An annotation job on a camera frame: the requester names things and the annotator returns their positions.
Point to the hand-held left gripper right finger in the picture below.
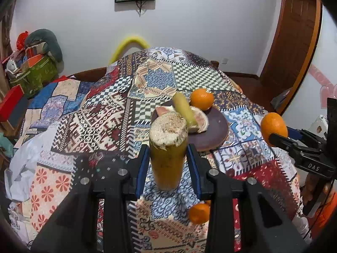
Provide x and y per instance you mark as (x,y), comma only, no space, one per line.
(193,168)

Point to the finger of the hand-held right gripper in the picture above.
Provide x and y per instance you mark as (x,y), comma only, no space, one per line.
(284,142)
(294,133)

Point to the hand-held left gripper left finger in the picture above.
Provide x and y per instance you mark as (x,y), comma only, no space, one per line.
(143,163)

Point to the large orange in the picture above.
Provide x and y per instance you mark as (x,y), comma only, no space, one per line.
(201,99)
(273,123)

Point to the yellow sugarcane piece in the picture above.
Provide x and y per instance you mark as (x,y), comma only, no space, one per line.
(168,163)
(184,108)

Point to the purple plate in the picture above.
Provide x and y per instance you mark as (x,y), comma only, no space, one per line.
(213,131)

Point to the pomelo wedge with white pith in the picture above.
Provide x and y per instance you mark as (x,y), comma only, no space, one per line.
(201,120)

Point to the peeled pink pomelo segment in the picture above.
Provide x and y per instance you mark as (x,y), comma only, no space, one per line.
(163,110)

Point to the white plastic object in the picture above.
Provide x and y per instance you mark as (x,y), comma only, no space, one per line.
(320,125)

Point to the orange cloth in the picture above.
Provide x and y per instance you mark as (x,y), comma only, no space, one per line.
(325,216)

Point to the patchwork patterned blanket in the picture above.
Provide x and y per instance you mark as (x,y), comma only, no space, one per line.
(105,116)

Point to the white wardrobe door with hearts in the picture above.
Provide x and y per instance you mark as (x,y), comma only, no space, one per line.
(327,66)

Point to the brown wooden door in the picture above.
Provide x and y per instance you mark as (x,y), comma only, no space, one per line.
(292,47)

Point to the white crumpled sheet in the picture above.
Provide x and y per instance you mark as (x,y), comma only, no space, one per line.
(26,163)

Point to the green patterned bag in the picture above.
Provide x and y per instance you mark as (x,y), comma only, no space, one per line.
(36,76)

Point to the teal cloth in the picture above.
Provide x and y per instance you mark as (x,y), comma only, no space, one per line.
(6,145)

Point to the red box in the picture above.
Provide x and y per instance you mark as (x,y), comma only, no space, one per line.
(10,102)

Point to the red plastic bag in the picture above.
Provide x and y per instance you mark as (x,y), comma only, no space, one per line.
(21,40)

